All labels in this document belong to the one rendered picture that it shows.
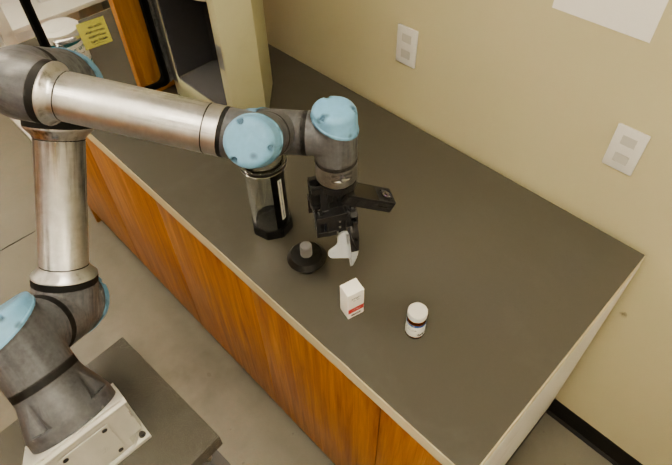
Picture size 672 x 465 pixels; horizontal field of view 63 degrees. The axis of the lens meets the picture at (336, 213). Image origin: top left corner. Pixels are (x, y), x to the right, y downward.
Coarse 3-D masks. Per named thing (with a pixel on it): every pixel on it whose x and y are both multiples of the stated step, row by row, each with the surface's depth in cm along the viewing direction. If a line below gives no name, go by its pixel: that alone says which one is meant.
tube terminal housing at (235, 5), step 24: (216, 0) 131; (240, 0) 136; (216, 24) 135; (240, 24) 140; (264, 24) 162; (240, 48) 144; (264, 48) 161; (240, 72) 148; (264, 72) 161; (192, 96) 170; (240, 96) 153; (264, 96) 160
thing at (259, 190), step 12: (264, 168) 129; (276, 168) 119; (252, 180) 121; (264, 180) 120; (252, 192) 124; (264, 192) 123; (252, 204) 128; (264, 204) 126; (288, 204) 132; (252, 216) 133; (264, 216) 129; (264, 228) 132; (276, 228) 132
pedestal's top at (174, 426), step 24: (96, 360) 113; (120, 360) 113; (144, 360) 113; (120, 384) 110; (144, 384) 110; (168, 384) 110; (144, 408) 106; (168, 408) 106; (0, 432) 104; (168, 432) 103; (192, 432) 103; (0, 456) 101; (144, 456) 100; (168, 456) 100; (192, 456) 100
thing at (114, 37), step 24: (48, 0) 137; (72, 0) 140; (96, 0) 144; (120, 0) 147; (48, 24) 141; (72, 24) 144; (96, 24) 148; (120, 24) 151; (144, 24) 155; (72, 48) 148; (96, 48) 151; (120, 48) 155; (144, 48) 160; (120, 72) 160; (144, 72) 164
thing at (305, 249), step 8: (296, 248) 128; (304, 248) 124; (312, 248) 128; (320, 248) 128; (288, 256) 127; (296, 256) 126; (304, 256) 126; (312, 256) 126; (320, 256) 126; (296, 264) 125; (304, 264) 125; (312, 264) 125; (320, 264) 126; (304, 272) 125; (312, 272) 127
